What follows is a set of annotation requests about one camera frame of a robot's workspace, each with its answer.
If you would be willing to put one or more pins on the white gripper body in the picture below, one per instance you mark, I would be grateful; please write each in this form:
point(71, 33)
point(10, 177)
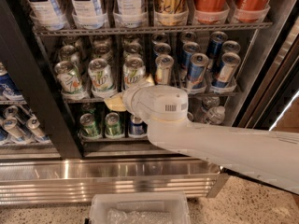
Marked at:
point(154, 102)

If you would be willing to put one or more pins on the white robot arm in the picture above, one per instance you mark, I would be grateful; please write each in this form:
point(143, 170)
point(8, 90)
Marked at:
point(270, 157)

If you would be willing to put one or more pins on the front silver red bull can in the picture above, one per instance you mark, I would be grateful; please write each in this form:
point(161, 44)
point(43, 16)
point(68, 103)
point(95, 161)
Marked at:
point(164, 65)

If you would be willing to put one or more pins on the silver red bull can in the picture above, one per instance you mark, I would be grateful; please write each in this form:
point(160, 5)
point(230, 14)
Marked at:
point(161, 48)
point(164, 65)

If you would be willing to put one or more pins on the right green can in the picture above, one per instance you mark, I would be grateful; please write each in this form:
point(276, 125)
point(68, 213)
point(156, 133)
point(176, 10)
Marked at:
point(113, 124)

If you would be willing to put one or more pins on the green can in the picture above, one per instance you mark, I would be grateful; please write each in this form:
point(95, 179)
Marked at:
point(89, 126)
point(113, 124)

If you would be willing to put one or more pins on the left blue pepsi can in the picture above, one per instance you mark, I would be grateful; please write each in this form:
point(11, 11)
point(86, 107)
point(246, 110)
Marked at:
point(137, 127)

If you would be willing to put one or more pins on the second row 7up can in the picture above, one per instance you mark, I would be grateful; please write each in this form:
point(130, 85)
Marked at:
point(71, 54)
point(132, 49)
point(103, 51)

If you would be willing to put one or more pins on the left green can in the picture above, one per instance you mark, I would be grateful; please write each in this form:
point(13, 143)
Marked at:
point(89, 126)

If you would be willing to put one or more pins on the front blue red bull can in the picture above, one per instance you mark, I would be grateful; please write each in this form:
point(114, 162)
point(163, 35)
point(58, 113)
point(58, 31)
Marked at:
point(196, 71)

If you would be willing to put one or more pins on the second row middle 7up can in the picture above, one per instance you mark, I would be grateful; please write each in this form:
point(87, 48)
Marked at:
point(103, 51)

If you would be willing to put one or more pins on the second row left 7up can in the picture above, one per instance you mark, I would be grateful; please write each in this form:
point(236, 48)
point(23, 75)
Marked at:
point(71, 54)

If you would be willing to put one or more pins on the tall blue red bull can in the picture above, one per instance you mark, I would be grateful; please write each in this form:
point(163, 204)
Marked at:
point(215, 43)

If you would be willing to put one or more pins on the gold drink can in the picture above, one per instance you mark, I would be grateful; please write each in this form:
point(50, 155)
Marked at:
point(170, 11)

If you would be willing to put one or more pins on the right front red bull can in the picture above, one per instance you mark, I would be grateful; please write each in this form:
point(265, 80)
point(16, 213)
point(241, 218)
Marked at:
point(229, 62)

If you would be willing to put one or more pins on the left compartment right can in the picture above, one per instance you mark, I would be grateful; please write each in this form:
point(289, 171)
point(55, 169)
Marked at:
point(34, 126)

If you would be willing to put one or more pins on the compartment can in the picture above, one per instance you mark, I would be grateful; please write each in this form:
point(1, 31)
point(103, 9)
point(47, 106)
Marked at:
point(11, 125)
point(34, 126)

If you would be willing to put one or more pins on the rear right red bull can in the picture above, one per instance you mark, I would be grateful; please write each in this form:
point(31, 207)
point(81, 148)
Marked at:
point(230, 46)

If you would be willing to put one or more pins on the steel fridge base grille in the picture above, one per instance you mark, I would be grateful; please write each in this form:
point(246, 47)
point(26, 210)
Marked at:
point(77, 181)

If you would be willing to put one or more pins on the left coca cola can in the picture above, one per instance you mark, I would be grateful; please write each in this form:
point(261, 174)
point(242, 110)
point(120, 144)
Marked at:
point(206, 10)

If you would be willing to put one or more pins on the coca cola can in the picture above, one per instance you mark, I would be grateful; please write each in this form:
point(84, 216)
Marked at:
point(206, 10)
point(250, 10)

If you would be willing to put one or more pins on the left compartment lower can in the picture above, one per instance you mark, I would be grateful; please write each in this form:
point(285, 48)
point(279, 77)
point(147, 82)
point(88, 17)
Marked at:
point(11, 125)

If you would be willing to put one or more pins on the blue can left compartment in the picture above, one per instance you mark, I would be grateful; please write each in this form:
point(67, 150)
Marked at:
point(8, 86)

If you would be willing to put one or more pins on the fridge glass door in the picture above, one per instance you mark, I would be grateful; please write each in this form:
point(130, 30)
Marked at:
point(269, 78)

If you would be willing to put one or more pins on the right coca cola can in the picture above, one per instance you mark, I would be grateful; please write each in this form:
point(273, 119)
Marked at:
point(250, 10)

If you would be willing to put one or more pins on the rear clear water bottle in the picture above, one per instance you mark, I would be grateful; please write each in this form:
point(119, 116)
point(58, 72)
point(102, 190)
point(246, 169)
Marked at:
point(204, 104)

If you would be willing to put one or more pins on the clear water bottle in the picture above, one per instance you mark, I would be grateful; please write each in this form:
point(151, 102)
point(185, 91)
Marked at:
point(204, 104)
point(215, 115)

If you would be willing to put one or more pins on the front clear water bottle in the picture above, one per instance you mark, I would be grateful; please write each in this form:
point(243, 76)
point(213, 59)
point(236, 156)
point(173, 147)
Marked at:
point(215, 115)

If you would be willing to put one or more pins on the right tea bottle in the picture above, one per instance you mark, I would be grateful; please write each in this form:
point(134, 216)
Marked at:
point(130, 13)

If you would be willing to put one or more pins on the tea bottle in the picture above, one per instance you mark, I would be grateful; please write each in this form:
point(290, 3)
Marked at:
point(48, 14)
point(130, 13)
point(89, 14)

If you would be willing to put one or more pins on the middle tea bottle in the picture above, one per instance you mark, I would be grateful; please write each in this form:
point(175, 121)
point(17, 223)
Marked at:
point(89, 14)

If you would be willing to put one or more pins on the clear plastic bin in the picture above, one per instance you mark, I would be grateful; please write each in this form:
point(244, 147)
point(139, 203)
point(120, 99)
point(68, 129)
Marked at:
point(140, 208)

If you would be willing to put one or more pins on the left tea bottle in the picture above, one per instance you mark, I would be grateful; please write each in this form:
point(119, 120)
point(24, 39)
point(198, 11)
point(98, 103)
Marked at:
point(48, 14)

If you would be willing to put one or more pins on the black fridge center post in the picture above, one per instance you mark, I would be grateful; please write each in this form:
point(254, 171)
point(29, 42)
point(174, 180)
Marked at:
point(30, 71)

